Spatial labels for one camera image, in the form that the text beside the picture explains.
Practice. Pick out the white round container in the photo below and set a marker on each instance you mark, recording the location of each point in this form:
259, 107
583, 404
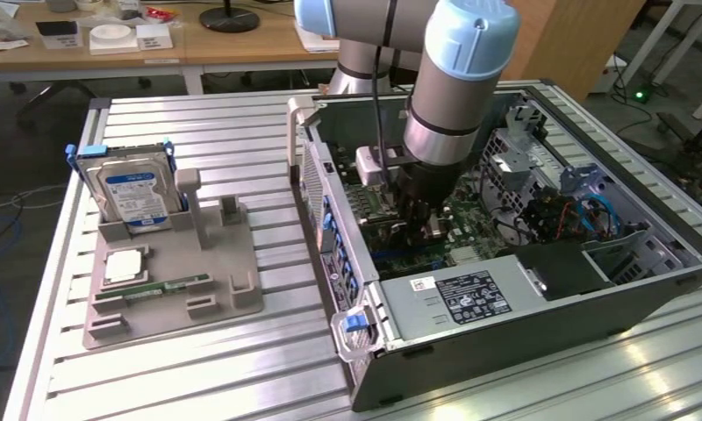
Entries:
113, 39

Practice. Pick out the white paper tag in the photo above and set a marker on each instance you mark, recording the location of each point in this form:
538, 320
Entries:
5, 44

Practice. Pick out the grey printed parts rack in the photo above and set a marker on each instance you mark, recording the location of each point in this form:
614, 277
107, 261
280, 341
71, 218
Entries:
175, 259

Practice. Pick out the CPU socket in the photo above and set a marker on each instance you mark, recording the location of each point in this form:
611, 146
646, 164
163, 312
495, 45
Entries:
383, 199

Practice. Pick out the hard disk in blue caddy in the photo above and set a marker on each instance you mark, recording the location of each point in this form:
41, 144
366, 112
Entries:
131, 193

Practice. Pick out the perforated metal drive cage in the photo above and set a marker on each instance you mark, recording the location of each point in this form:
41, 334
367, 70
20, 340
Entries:
514, 175

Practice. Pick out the black round lamp base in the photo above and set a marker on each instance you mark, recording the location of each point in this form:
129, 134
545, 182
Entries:
229, 19

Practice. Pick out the red packet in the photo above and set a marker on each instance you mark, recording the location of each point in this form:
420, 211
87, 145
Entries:
157, 14

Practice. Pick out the wooden cabinet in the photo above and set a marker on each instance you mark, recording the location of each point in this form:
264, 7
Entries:
562, 44

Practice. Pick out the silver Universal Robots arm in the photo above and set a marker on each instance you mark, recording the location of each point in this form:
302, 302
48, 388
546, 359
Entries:
445, 109

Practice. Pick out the white box with red button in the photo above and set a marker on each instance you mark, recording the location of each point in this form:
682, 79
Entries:
611, 76

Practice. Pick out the open dark grey PC case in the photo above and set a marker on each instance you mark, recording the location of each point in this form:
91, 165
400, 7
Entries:
503, 351

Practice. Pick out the white box with black top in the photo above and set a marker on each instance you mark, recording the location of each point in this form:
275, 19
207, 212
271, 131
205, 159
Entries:
59, 35

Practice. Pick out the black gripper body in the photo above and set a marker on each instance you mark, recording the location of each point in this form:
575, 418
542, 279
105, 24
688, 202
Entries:
427, 184

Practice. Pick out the wooden desk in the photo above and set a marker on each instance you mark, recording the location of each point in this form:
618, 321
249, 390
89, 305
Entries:
239, 44

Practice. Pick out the silver CPU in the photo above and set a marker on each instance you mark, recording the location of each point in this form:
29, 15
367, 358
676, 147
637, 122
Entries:
123, 266

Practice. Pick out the grey power supply unit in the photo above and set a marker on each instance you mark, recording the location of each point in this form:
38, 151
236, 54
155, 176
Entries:
410, 316

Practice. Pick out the blue case latch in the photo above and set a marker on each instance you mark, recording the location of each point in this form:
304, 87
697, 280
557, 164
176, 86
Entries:
351, 322

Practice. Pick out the white labelled box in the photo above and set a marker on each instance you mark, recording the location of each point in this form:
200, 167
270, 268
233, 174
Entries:
153, 37

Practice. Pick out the black office chair base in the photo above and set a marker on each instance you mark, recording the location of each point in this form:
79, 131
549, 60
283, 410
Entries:
688, 140
52, 94

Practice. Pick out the stack of white papers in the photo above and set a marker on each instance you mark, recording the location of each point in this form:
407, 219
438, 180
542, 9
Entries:
319, 44

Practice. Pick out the metal disk bay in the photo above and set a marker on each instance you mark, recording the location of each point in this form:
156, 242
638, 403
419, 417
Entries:
619, 263

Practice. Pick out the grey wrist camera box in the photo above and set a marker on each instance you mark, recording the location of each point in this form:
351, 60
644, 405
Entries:
370, 169

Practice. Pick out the green motherboard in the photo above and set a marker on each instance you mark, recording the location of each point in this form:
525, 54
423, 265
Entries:
474, 228

